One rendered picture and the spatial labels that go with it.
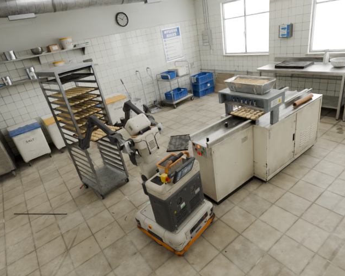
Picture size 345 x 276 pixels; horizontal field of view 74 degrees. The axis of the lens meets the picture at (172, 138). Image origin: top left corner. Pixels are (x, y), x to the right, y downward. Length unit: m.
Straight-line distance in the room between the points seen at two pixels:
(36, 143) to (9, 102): 1.05
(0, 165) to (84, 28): 3.33
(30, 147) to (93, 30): 2.94
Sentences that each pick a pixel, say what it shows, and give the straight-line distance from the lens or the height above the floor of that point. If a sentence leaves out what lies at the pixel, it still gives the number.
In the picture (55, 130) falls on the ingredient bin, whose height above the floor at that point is 0.53.
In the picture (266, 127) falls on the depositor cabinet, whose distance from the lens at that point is 2.79.
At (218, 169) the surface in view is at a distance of 2.62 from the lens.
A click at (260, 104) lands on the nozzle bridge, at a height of 1.07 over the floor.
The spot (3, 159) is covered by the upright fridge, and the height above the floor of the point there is 0.43.
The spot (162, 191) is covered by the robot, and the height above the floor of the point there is 0.80.
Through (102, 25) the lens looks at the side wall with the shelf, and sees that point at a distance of 6.16.
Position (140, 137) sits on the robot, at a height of 1.18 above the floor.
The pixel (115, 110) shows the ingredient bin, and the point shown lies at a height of 0.50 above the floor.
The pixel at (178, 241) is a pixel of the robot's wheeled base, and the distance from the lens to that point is 2.32.
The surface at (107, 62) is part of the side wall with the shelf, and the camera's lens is 6.13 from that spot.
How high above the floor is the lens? 2.04
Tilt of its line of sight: 26 degrees down
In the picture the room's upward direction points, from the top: 11 degrees counter-clockwise
